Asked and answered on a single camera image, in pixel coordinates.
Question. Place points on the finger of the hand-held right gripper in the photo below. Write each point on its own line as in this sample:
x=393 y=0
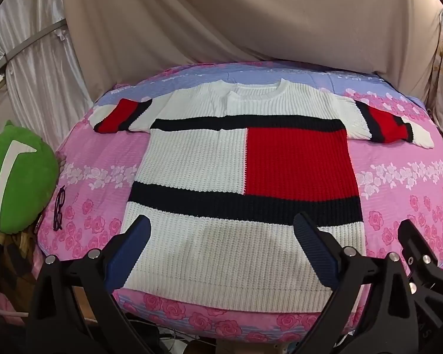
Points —
x=413 y=238

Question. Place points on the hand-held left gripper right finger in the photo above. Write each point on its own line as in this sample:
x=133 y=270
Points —
x=312 y=241

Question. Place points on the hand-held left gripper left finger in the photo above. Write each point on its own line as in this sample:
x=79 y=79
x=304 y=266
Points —
x=132 y=241

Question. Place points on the white red navy knit sweater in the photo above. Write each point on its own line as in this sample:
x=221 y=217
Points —
x=192 y=162

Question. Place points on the pink floral bed sheet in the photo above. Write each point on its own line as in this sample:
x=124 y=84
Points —
x=395 y=199

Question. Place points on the dark-framed eyeglasses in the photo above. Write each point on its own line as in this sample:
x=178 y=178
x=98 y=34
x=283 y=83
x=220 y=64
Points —
x=59 y=210

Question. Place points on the brown patterned cloth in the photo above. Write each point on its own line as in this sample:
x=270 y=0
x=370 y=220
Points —
x=7 y=261

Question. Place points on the green plush pillow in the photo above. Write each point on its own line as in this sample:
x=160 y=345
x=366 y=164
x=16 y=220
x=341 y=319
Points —
x=18 y=184

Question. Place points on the white pleated curtain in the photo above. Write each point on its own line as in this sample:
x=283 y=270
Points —
x=33 y=81

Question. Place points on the beige backdrop cloth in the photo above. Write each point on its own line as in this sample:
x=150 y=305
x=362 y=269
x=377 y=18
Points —
x=243 y=18

